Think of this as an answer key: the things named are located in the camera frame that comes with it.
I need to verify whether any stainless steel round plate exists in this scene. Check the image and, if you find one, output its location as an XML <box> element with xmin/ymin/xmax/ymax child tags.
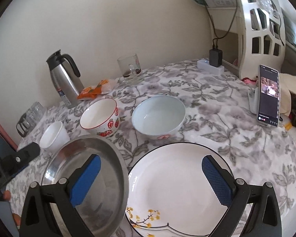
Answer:
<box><xmin>41</xmin><ymin>135</ymin><xmax>129</xmax><ymax>236</ymax></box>

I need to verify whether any white square bowl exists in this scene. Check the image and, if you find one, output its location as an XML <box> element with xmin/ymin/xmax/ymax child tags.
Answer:
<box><xmin>39</xmin><ymin>121</ymin><xmax>70</xmax><ymax>153</ymax></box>

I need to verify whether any white plate with black rim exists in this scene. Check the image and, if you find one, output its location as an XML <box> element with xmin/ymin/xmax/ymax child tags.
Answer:
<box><xmin>126</xmin><ymin>142</ymin><xmax>231</xmax><ymax>236</ymax></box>

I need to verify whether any pale blue ceramic bowl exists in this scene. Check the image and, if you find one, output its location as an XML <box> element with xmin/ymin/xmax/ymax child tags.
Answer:
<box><xmin>131</xmin><ymin>95</ymin><xmax>185</xmax><ymax>140</ymax></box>

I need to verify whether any strawberry pattern red-rimmed bowl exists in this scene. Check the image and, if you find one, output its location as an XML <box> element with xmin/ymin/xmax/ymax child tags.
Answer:
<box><xmin>80</xmin><ymin>99</ymin><xmax>120</xmax><ymax>137</ymax></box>

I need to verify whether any clear drinking glass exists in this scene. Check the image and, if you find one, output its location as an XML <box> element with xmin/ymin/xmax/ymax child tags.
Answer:
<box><xmin>30</xmin><ymin>102</ymin><xmax>46</xmax><ymax>123</ymax></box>

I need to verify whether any smartphone on stand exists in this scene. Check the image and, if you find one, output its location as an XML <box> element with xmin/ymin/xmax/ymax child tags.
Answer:
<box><xmin>257</xmin><ymin>65</ymin><xmax>280</xmax><ymax>127</ymax></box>

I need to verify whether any stainless steel thermos jug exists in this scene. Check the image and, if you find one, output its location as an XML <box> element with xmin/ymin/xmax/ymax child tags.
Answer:
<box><xmin>46</xmin><ymin>50</ymin><xmax>84</xmax><ymax>109</ymax></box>

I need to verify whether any white power strip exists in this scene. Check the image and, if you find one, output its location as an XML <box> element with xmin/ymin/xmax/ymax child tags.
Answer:
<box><xmin>197</xmin><ymin>59</ymin><xmax>225</xmax><ymax>76</ymax></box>

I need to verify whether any orange snack packet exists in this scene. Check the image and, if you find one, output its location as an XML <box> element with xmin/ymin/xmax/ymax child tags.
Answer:
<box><xmin>77</xmin><ymin>79</ymin><xmax>118</xmax><ymax>100</ymax></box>

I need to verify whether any black charger plug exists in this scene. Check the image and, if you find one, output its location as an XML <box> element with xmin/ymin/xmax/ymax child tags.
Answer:
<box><xmin>209</xmin><ymin>38</ymin><xmax>222</xmax><ymax>67</ymax></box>

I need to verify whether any clear glass mug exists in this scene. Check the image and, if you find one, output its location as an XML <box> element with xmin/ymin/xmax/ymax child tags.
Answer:
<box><xmin>117</xmin><ymin>54</ymin><xmax>144</xmax><ymax>85</ymax></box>

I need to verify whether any black charger cable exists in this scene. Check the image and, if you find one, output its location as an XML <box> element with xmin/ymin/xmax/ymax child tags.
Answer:
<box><xmin>203</xmin><ymin>0</ymin><xmax>239</xmax><ymax>41</ymax></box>

